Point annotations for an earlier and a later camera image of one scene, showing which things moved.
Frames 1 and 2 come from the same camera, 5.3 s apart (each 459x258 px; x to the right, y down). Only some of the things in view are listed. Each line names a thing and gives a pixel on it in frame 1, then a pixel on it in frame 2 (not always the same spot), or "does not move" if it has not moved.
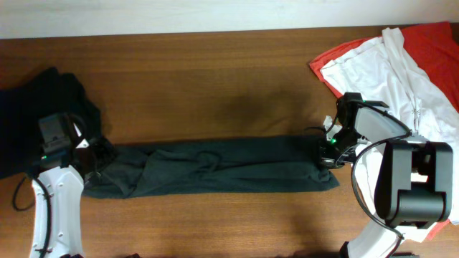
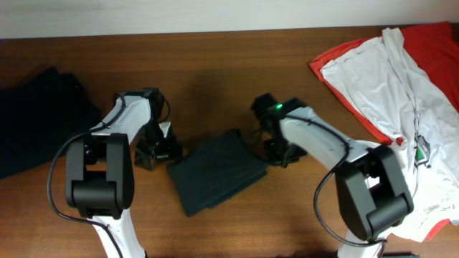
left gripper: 107,150 to 170,143
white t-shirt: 386,72 does not move
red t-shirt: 435,46 does not move
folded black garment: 21,107 does not move
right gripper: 330,160 to 287,159
